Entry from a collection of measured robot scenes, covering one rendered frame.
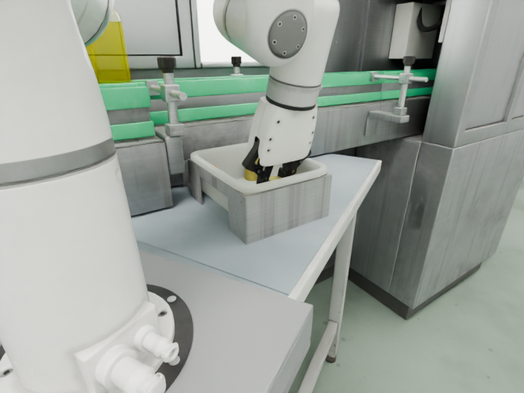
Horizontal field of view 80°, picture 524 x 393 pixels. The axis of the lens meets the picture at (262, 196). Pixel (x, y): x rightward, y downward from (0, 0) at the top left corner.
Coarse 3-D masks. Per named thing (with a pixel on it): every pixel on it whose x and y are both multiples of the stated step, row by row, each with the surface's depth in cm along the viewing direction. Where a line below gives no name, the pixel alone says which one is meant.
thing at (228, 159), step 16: (240, 144) 66; (192, 160) 58; (208, 160) 62; (224, 160) 64; (240, 160) 66; (304, 160) 56; (224, 176) 48; (240, 176) 67; (304, 176) 49; (256, 192) 45
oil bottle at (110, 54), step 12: (108, 24) 54; (120, 24) 55; (108, 36) 55; (120, 36) 55; (96, 48) 54; (108, 48) 55; (120, 48) 56; (96, 60) 55; (108, 60) 56; (120, 60) 57; (108, 72) 56; (120, 72) 57
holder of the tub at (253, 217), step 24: (192, 168) 60; (192, 192) 63; (216, 192) 53; (240, 192) 46; (264, 192) 46; (288, 192) 48; (312, 192) 51; (216, 216) 56; (240, 216) 47; (264, 216) 47; (288, 216) 50; (312, 216) 54
